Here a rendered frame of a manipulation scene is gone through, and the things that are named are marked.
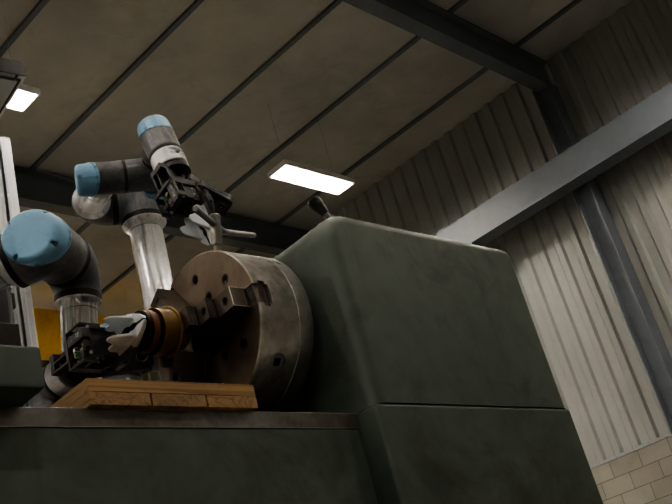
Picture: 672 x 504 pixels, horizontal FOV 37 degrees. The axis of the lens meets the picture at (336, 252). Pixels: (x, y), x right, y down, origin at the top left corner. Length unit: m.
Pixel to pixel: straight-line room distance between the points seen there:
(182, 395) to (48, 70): 10.36
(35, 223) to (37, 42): 9.42
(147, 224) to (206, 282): 0.79
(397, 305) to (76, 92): 10.41
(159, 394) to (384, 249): 0.64
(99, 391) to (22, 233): 0.64
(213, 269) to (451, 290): 0.50
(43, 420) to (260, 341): 0.47
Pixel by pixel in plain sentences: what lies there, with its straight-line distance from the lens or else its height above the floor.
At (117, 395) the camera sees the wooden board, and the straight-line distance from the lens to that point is 1.46.
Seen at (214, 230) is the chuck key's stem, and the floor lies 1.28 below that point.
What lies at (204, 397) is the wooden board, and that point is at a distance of 1.55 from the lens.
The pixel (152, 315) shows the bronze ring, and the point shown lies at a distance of 1.75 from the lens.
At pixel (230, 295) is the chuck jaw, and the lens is 1.74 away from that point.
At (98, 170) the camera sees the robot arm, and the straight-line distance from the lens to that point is 2.28.
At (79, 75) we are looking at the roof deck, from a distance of 11.91.
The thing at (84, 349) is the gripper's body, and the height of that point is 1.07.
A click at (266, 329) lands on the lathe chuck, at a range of 1.74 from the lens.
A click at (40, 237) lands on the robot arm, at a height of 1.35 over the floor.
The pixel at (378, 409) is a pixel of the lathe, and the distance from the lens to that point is 1.74.
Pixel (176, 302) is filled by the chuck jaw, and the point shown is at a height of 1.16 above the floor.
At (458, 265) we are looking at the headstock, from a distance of 2.12.
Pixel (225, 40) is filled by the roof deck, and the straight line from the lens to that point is 11.80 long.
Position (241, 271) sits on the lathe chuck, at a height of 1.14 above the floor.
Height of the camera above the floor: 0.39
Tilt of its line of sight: 25 degrees up
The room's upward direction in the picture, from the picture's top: 16 degrees counter-clockwise
